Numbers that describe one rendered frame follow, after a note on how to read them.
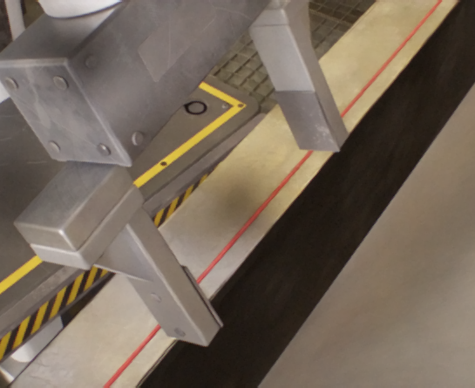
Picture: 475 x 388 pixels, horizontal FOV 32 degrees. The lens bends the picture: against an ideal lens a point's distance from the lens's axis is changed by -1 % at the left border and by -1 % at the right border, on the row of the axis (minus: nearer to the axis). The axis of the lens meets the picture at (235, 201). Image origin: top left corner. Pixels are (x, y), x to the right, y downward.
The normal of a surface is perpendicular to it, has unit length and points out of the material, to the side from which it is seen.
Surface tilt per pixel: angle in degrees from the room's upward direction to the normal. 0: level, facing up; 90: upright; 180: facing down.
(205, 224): 1
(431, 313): 47
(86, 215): 66
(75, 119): 96
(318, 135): 96
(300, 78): 96
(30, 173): 0
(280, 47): 96
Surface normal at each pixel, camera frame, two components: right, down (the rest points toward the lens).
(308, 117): -0.51, 0.69
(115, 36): 0.77, 0.08
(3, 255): 0.01, -0.70
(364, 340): -0.66, -0.73
